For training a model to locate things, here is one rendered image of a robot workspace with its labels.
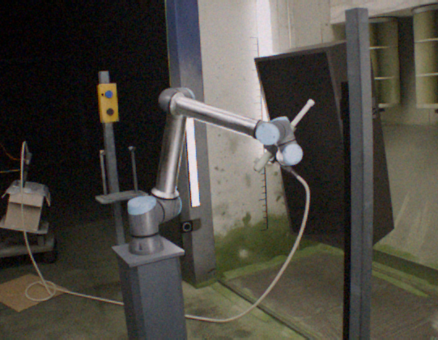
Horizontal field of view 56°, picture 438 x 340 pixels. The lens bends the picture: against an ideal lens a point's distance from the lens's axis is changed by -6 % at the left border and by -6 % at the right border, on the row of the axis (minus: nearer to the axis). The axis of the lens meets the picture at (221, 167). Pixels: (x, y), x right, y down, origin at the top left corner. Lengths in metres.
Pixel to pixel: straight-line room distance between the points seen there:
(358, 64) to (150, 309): 1.62
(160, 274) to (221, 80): 1.54
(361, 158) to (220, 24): 2.17
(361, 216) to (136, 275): 1.29
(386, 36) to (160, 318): 2.68
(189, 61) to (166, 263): 1.46
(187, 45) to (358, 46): 1.99
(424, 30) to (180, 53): 1.73
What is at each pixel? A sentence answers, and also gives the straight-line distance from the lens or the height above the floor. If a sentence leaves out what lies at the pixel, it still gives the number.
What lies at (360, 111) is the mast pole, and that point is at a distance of 1.27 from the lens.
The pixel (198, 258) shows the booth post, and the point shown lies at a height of 0.24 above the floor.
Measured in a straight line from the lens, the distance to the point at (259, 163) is 2.30.
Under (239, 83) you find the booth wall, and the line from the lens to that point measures 3.30.
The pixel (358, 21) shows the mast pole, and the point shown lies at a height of 1.60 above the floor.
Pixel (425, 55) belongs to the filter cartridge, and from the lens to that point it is 3.37.
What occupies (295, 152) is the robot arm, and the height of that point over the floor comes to 1.14.
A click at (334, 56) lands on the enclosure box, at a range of 2.34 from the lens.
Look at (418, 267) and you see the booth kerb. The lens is 3.37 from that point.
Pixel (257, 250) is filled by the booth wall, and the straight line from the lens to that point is 3.56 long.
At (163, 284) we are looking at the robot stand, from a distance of 2.32.
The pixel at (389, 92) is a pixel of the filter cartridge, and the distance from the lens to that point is 3.70.
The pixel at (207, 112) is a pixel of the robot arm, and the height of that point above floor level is 1.34.
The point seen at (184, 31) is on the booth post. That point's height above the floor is 1.87.
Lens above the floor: 1.41
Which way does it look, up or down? 9 degrees down
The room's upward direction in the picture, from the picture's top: 4 degrees counter-clockwise
